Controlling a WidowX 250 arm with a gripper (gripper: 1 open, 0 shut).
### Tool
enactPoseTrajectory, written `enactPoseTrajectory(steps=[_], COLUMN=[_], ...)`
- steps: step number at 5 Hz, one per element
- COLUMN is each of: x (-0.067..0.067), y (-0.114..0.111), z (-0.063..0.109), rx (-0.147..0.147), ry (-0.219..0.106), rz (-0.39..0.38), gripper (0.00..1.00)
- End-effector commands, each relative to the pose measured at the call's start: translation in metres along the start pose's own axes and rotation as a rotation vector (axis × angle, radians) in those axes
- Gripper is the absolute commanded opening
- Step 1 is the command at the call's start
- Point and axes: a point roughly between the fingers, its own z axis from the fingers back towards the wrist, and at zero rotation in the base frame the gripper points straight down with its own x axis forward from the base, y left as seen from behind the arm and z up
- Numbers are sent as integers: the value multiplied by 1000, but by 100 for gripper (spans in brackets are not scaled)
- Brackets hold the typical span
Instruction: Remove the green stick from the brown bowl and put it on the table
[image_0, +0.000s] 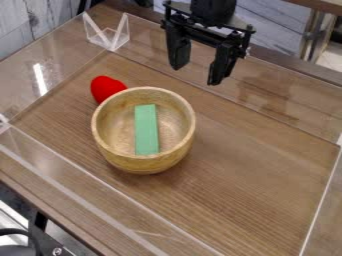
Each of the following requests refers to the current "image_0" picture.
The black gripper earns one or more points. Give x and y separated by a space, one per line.
209 22

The wooden chair frame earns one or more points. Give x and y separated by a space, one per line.
325 11

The black table leg bracket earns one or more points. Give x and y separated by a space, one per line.
50 246

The red plush heart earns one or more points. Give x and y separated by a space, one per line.
104 87

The brown wooden bowl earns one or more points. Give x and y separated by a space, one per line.
114 129

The green stick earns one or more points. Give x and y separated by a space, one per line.
146 130

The clear acrylic tray wall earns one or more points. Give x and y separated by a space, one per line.
111 222

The clear acrylic corner bracket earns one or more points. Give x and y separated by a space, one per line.
108 38

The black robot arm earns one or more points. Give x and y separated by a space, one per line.
206 21

